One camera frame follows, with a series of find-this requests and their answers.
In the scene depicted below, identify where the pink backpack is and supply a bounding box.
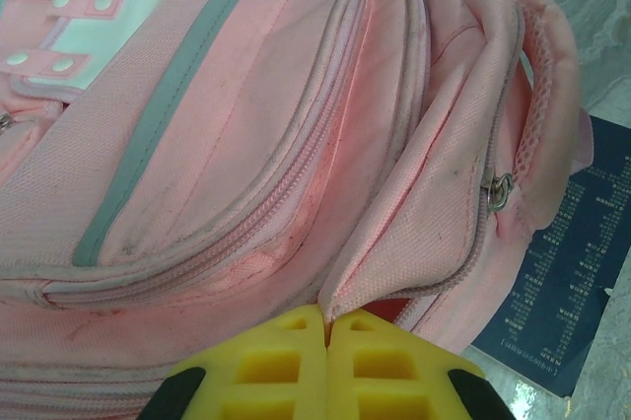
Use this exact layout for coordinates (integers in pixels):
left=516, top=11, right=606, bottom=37
left=0, top=0, right=596, bottom=420

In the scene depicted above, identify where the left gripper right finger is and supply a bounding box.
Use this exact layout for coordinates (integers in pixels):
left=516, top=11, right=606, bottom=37
left=328, top=310, right=517, bottom=420

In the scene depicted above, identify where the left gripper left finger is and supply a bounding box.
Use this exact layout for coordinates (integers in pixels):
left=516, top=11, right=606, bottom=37
left=140, top=305, right=329, bottom=420

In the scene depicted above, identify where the navy blue book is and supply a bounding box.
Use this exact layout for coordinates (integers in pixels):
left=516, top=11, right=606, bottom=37
left=467, top=113, right=631, bottom=399

